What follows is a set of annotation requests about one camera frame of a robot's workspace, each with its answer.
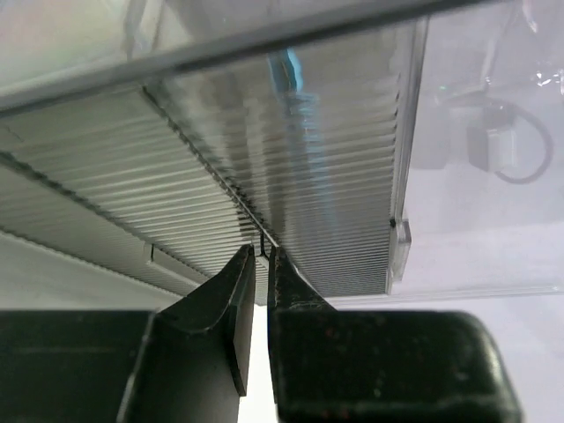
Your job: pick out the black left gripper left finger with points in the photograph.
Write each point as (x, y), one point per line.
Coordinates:
(192, 360)

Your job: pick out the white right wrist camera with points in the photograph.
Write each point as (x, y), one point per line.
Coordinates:
(491, 150)

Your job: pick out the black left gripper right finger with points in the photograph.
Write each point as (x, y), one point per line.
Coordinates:
(306, 365)

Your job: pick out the clear plastic drawer organizer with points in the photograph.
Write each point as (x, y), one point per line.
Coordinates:
(146, 138)

